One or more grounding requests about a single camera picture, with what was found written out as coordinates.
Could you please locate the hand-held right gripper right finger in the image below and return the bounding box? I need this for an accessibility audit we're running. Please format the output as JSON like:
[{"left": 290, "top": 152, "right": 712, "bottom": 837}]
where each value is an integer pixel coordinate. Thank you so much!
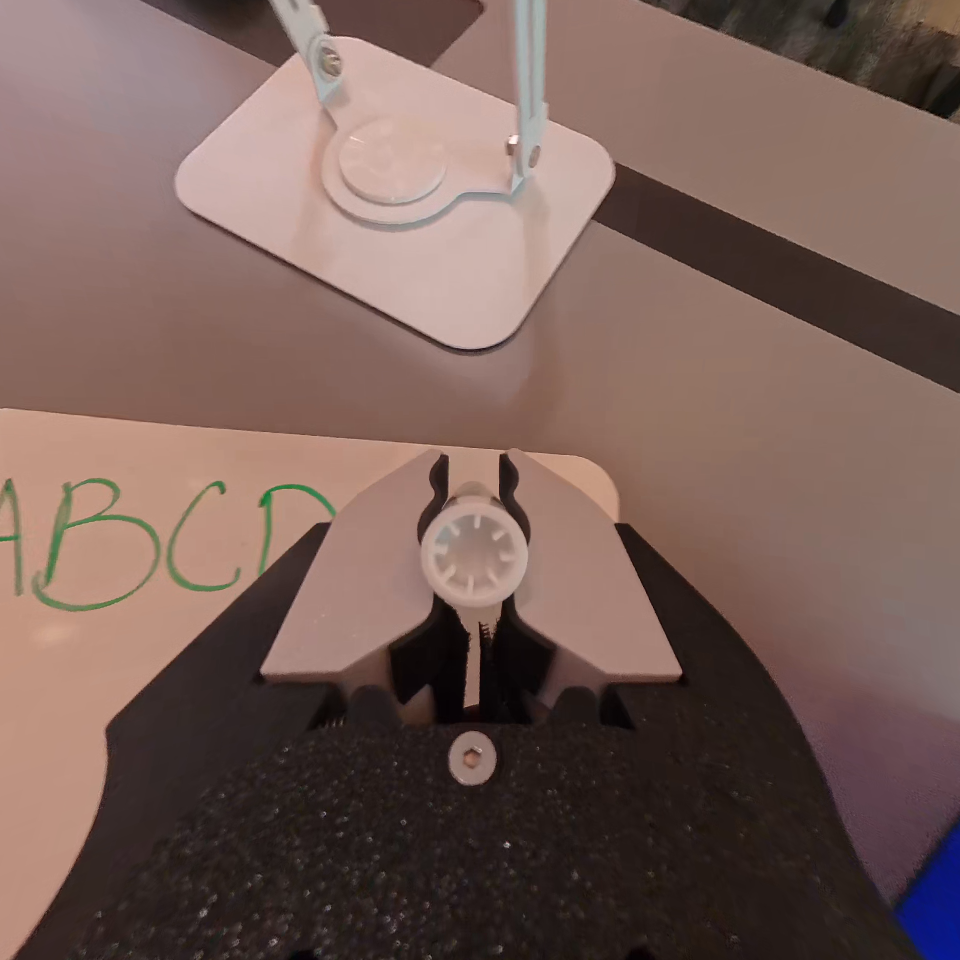
[{"left": 488, "top": 450, "right": 684, "bottom": 706}]

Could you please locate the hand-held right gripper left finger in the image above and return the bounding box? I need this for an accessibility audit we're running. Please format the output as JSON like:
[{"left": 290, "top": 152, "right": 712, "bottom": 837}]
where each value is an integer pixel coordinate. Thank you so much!
[{"left": 263, "top": 450, "right": 475, "bottom": 709}]

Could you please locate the green whiteboard marker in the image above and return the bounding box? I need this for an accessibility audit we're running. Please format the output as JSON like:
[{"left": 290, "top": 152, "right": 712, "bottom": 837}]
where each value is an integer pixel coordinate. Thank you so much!
[{"left": 417, "top": 483, "right": 537, "bottom": 604}]

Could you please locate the white whiteboard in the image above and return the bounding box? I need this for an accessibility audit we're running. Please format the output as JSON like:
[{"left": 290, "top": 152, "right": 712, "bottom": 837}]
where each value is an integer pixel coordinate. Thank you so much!
[{"left": 0, "top": 408, "right": 621, "bottom": 960}]

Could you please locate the blue plastic bin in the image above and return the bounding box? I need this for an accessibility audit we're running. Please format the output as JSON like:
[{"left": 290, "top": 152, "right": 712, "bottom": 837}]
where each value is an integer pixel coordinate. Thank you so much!
[{"left": 893, "top": 867, "right": 960, "bottom": 960}]

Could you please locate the white table sign stand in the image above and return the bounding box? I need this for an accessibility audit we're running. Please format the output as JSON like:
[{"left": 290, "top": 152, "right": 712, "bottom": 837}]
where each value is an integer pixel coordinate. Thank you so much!
[{"left": 174, "top": 0, "right": 618, "bottom": 354}]

